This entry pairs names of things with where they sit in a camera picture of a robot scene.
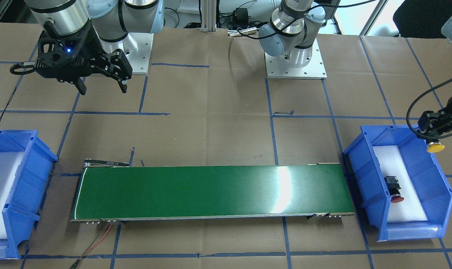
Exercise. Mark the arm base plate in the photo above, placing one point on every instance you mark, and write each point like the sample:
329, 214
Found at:
302, 64
137, 48

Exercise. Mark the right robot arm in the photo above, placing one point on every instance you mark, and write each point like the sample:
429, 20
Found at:
107, 37

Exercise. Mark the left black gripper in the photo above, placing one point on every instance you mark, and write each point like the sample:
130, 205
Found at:
438, 122

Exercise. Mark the aluminium profile post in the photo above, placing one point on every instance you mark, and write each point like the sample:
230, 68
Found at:
209, 15

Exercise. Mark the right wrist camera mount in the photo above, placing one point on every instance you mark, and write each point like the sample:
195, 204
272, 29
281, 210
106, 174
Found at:
58, 57

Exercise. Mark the black power adapter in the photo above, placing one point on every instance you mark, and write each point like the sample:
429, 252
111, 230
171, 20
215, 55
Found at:
241, 14

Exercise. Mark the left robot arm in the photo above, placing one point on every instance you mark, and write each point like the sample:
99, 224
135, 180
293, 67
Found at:
289, 42

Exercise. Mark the blue bin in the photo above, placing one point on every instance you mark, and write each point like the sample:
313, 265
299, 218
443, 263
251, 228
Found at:
431, 185
22, 206

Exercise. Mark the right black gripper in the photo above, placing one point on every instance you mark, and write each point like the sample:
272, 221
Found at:
92, 55

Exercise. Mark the yellow mushroom push button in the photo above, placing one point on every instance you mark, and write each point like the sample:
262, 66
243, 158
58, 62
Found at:
434, 146

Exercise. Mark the green conveyor belt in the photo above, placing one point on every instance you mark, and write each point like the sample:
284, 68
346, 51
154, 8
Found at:
210, 192

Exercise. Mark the red mushroom push button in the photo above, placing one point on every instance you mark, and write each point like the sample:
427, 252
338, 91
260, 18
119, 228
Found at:
393, 187

